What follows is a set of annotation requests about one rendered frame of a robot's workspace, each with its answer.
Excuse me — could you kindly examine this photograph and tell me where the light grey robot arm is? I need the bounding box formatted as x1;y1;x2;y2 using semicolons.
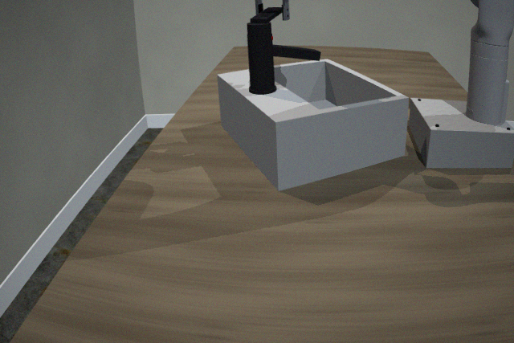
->
466;0;514;125

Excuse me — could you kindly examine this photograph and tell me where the black mixer tap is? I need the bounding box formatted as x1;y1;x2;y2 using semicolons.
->
247;7;321;95

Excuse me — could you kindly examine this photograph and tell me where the grey rectangular sink basin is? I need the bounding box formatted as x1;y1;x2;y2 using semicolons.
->
217;59;409;191

